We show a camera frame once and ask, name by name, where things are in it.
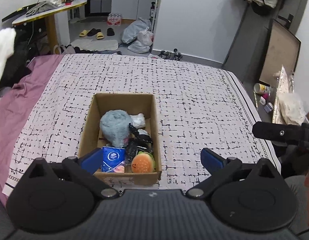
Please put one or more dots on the plush hamburger toy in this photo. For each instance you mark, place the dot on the plush hamburger toy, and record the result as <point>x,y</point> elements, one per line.
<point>143,162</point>

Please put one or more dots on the white floor mat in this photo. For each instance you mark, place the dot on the white floor mat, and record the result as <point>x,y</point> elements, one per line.
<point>95,45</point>

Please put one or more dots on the small white purple boxes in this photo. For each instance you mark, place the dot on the small white purple boxes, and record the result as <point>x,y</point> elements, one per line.
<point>268,106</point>

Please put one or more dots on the yellow slipper right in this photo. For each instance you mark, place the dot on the yellow slipper right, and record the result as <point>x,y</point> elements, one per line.
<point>99,36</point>

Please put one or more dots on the blue tissue pack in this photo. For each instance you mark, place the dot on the blue tissue pack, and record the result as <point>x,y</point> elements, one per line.
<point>113,160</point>

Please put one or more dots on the white black patterned blanket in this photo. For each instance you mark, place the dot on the white black patterned blanket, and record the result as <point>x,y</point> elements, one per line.
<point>54,113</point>

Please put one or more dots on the white kitchen cabinet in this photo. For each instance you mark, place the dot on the white kitchen cabinet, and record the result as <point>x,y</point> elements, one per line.
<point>132,9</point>

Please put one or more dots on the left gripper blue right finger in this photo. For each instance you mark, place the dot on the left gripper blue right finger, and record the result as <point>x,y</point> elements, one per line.
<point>222,171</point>

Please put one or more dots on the round white yellow table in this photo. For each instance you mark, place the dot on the round white yellow table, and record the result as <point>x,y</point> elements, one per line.
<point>48,16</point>

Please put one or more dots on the yellow slipper left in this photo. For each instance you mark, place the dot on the yellow slipper left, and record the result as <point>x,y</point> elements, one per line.
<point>84,33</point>

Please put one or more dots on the black roller skates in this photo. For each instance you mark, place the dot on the black roller skates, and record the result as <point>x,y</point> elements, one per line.
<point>171,55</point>

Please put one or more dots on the brown wooden board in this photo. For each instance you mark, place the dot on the brown wooden board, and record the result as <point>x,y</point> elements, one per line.
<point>282,51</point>

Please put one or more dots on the clear bag black items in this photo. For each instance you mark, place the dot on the clear bag black items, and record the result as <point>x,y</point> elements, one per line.
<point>131,149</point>

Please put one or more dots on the pink bed sheet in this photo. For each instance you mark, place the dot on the pink bed sheet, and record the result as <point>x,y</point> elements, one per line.
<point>16,106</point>

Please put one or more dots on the yellow slipper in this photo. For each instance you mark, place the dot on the yellow slipper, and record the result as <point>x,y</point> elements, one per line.
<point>84,33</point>
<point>99,36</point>

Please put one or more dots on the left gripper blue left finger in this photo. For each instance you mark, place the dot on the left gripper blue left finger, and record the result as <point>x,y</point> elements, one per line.
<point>82,170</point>

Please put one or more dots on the black clothes pile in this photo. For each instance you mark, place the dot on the black clothes pile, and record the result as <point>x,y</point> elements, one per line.
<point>15,68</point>

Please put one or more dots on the black fabric white-stitched pouch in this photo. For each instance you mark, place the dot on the black fabric white-stitched pouch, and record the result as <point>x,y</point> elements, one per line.
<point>140,139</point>

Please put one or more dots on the white plastic bundle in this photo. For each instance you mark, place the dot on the white plastic bundle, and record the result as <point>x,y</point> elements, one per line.
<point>138,121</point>

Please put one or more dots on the white fluffy garment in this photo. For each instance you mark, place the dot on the white fluffy garment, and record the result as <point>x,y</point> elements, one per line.
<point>7,37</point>

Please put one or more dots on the yellow white cup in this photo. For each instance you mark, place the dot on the yellow white cup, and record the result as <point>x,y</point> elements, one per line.
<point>261,89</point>

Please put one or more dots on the patterned plastic wrapped pillow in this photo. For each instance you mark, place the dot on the patterned plastic wrapped pillow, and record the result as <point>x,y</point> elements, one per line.
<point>288,106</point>

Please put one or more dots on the fluffy blue plush toy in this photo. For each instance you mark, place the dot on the fluffy blue plush toy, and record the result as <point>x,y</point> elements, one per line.
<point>114,126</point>

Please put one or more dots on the brown cardboard box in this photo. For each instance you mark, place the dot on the brown cardboard box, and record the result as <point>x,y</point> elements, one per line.
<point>92,137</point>

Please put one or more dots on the red white water bottle pack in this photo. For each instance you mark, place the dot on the red white water bottle pack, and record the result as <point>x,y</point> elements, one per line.
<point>114,19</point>

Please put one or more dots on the grey plastic bags pile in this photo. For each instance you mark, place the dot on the grey plastic bags pile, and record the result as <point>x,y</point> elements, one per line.
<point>139,36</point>

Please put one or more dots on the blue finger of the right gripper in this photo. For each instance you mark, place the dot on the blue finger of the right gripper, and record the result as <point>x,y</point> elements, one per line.
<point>289,134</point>

